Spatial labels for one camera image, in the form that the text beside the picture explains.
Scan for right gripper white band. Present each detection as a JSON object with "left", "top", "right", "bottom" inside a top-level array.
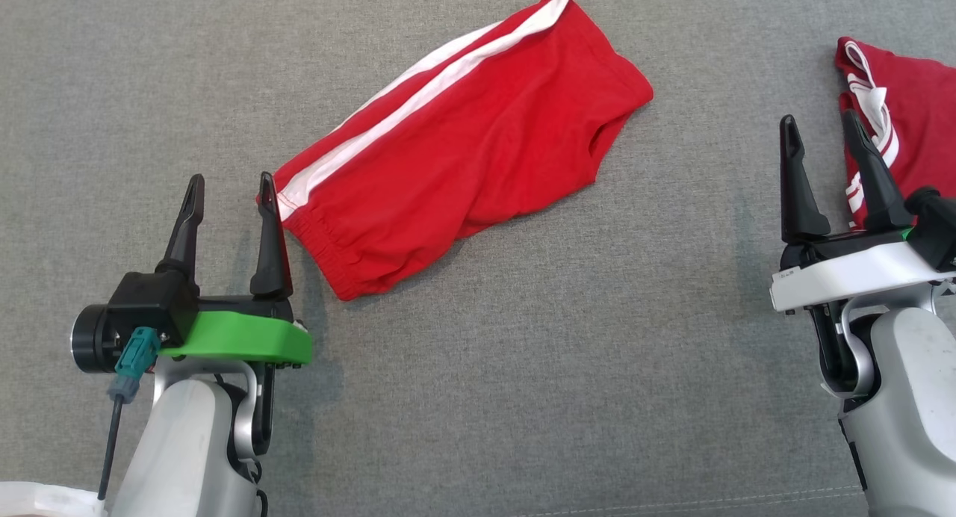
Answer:
[{"left": 769, "top": 109, "right": 956, "bottom": 313}]

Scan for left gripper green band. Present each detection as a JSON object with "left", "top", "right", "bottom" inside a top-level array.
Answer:
[{"left": 155, "top": 171, "right": 314, "bottom": 368}]

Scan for red white basketball jersey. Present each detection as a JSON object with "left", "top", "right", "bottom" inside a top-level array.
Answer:
[{"left": 834, "top": 36, "right": 956, "bottom": 231}]

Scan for red shorts white stripes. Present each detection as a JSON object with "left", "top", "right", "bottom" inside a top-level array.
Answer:
[{"left": 255, "top": 0, "right": 655, "bottom": 302}]

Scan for left arm cable teal plug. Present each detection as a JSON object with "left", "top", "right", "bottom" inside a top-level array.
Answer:
[{"left": 96, "top": 326, "right": 163, "bottom": 501}]

